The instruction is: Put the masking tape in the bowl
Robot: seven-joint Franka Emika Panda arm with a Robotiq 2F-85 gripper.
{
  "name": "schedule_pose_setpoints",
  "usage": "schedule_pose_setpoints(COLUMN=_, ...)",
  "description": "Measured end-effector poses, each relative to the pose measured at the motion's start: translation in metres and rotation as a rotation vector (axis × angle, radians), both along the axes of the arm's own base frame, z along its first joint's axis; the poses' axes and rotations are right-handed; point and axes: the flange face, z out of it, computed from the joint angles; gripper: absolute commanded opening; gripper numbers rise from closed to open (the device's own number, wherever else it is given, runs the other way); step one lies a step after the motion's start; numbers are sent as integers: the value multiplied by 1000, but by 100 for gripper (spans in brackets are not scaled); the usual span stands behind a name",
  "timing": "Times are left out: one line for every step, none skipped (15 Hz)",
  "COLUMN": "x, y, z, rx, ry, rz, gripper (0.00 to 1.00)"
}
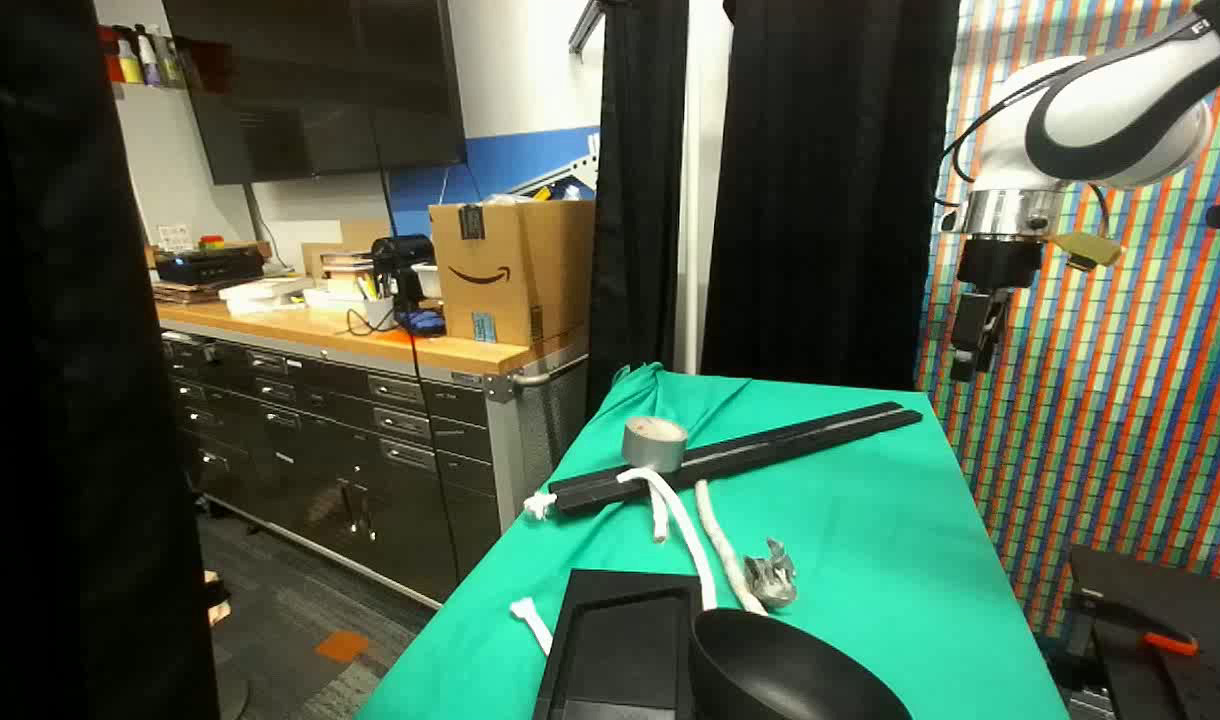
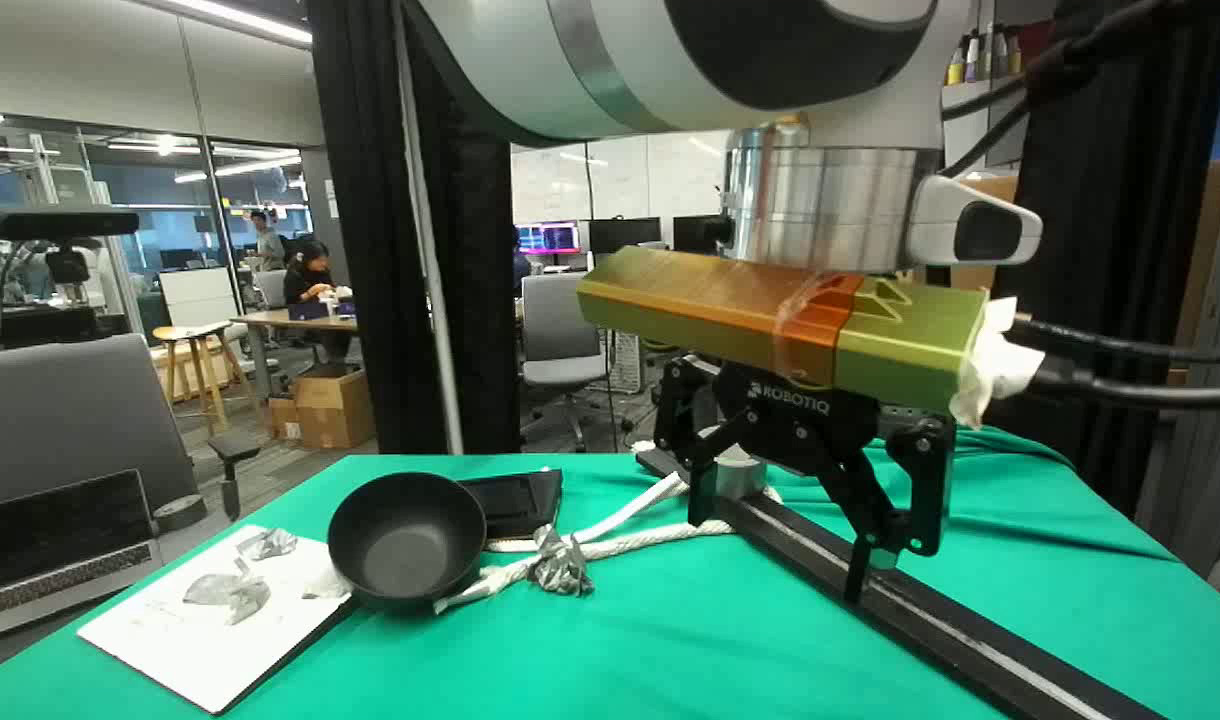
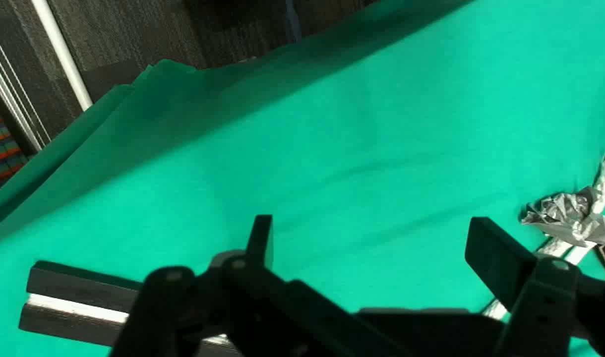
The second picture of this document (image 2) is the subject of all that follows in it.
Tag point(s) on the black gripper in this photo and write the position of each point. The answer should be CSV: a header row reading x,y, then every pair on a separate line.
x,y
793,417

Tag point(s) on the grey masking tape roll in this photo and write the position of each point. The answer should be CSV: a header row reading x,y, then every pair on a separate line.
x,y
740,478

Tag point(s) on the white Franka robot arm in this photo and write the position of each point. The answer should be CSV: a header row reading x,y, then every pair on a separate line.
x,y
610,61

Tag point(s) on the black bowl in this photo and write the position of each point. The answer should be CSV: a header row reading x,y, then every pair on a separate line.
x,y
406,542

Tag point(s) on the white tissue wad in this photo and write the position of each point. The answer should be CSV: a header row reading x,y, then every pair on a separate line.
x,y
998,363

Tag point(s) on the green table cloth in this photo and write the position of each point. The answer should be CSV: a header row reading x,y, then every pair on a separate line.
x,y
661,655

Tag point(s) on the dark computer monitor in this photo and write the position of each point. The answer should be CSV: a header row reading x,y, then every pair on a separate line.
x,y
697,234
624,234

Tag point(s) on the grey office chair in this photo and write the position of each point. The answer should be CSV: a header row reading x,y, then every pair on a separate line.
x,y
554,343

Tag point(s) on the black flat tablet case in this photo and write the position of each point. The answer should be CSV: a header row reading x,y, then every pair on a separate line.
x,y
515,500

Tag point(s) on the monitor with colourful screen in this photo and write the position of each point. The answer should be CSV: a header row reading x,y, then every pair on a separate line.
x,y
551,241

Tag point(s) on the black curtain beside window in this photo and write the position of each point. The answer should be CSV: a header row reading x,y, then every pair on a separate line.
x,y
420,264

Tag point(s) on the small cardboard box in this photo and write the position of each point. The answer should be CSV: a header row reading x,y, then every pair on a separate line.
x,y
325,409

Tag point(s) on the seated person in black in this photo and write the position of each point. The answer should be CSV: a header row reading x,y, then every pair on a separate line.
x,y
312,282

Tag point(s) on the white printed paper sheet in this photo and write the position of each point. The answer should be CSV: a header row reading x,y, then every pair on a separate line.
x,y
213,614

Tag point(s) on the wooden stool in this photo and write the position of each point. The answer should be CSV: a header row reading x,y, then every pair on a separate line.
x,y
198,350

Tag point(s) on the white board on easel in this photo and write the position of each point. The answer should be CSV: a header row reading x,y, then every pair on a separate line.
x,y
198,298

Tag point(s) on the dark laptop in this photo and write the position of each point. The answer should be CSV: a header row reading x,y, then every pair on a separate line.
x,y
63,534

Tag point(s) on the long black metal rail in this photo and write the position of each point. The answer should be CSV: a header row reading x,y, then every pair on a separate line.
x,y
953,633

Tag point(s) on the green and gold mount box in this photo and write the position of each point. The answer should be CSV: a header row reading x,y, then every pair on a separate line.
x,y
713,310

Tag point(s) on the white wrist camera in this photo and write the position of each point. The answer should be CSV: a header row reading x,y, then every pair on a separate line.
x,y
973,226

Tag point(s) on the black curtain beside wall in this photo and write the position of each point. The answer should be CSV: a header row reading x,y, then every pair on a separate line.
x,y
1112,241

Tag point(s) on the black camera on stand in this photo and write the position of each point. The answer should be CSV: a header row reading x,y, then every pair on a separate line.
x,y
50,222

